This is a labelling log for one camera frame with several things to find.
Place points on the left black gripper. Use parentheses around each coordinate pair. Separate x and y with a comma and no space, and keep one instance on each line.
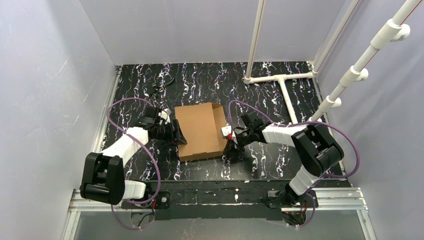
(174,133)

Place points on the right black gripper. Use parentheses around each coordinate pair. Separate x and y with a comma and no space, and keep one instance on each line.
(236,138)

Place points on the brown cardboard box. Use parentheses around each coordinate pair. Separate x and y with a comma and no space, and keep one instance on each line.
(201,125)

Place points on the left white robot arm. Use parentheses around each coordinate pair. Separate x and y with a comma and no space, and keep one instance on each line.
(103,173)

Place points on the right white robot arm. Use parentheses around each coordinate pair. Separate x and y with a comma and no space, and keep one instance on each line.
(318,151)

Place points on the black pliers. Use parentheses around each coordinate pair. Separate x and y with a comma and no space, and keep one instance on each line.
(159,87)

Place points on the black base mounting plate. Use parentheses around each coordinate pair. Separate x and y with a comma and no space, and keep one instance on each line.
(228,199)

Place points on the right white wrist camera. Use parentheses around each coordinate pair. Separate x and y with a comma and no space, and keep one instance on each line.
(227,132)

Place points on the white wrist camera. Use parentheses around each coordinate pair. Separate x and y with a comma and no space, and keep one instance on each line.
(165,116)
(227,132)

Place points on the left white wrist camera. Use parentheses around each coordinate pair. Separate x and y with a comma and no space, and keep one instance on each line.
(165,116)

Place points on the aluminium rail frame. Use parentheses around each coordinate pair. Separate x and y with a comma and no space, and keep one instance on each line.
(103,179)

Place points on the white PVC pipe frame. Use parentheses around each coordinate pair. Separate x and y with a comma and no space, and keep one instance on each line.
(394,29)

